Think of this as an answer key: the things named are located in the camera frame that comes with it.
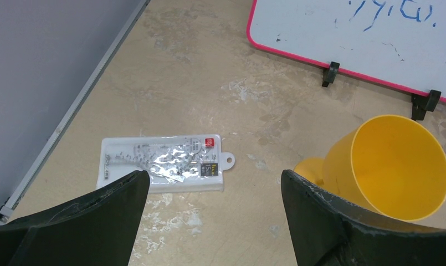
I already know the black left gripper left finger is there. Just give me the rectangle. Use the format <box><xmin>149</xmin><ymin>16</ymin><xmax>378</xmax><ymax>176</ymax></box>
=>
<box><xmin>0</xmin><ymin>171</ymin><xmax>150</xmax><ymax>265</ymax></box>

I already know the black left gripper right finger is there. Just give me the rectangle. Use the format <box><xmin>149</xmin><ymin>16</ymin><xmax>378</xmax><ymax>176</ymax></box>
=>
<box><xmin>281</xmin><ymin>170</ymin><xmax>446</xmax><ymax>265</ymax></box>

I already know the yellow wine glass front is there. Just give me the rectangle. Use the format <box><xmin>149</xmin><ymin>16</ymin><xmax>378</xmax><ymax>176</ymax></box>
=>
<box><xmin>294</xmin><ymin>115</ymin><xmax>446</xmax><ymax>222</ymax></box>

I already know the white plastic packaged item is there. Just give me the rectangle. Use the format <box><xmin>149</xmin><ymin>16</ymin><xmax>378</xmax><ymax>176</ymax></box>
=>
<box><xmin>96</xmin><ymin>134</ymin><xmax>235</xmax><ymax>193</ymax></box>

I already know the red framed whiteboard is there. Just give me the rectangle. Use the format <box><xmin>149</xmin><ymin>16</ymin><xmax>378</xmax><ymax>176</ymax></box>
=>
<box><xmin>247</xmin><ymin>0</ymin><xmax>446</xmax><ymax>102</ymax></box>

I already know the black whiteboard stand foot right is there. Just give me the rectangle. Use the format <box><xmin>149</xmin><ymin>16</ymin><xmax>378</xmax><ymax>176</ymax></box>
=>
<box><xmin>411</xmin><ymin>90</ymin><xmax>442</xmax><ymax>121</ymax></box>

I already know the black whiteboard stand foot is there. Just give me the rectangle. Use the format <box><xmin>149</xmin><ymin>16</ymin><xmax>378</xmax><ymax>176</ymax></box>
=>
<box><xmin>321</xmin><ymin>62</ymin><xmax>340</xmax><ymax>88</ymax></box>
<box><xmin>411</xmin><ymin>90</ymin><xmax>442</xmax><ymax>121</ymax></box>

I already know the black whiteboard stand foot left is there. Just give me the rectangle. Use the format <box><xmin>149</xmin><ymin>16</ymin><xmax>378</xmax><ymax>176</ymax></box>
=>
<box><xmin>321</xmin><ymin>62</ymin><xmax>340</xmax><ymax>88</ymax></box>

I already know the aluminium table edge rail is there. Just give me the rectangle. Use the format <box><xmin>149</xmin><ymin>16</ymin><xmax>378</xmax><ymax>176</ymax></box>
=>
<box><xmin>0</xmin><ymin>1</ymin><xmax>148</xmax><ymax>224</ymax></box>

